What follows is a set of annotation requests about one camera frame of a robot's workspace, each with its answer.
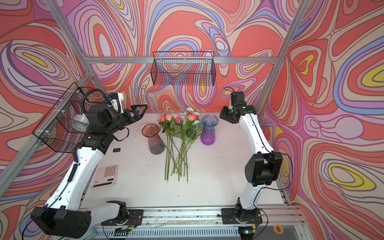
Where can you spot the magenta pink rose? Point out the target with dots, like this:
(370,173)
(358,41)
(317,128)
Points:
(179,134)

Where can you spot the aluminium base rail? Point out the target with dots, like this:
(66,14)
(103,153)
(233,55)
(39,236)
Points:
(202,223)

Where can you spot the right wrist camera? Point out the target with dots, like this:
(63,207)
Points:
(238,99)

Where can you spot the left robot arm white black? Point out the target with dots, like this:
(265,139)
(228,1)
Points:
(61,216)

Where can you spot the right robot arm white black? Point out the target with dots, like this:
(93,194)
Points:
(261,170)

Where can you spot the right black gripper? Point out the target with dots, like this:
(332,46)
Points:
(223,115)

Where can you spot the red pink rose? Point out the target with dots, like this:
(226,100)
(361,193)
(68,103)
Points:
(192,117)

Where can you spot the black wire basket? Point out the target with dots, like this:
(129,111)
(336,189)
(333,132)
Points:
(57,130)
(183,68)

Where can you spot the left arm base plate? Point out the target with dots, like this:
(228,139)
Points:
(132,218)

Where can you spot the salmon pink rose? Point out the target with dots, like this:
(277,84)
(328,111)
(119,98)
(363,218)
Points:
(163,122)

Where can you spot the back black wire basket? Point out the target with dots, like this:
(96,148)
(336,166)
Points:
(183,68)

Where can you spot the left black wire basket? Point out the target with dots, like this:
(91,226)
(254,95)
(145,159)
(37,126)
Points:
(57,130)

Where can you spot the white blue flower sprig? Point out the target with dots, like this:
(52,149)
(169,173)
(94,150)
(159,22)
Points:
(192,112)

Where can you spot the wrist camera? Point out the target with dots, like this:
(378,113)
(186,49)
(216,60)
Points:
(238,99)
(116,101)

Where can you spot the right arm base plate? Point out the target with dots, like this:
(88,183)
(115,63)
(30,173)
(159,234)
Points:
(231,216)

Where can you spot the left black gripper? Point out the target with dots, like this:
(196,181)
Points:
(138,117)

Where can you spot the pink calculator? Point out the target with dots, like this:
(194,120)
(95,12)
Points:
(104,177)

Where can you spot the blue purple glass vase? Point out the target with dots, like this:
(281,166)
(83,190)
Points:
(208,136)

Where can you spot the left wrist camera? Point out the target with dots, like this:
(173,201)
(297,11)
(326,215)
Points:
(116,101)

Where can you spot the silver tape roll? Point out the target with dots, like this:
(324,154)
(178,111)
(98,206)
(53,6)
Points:
(81,118)

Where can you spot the light pink rose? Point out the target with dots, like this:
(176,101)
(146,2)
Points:
(173,147)

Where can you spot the red grey glass vase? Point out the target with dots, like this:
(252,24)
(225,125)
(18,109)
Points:
(155,142)

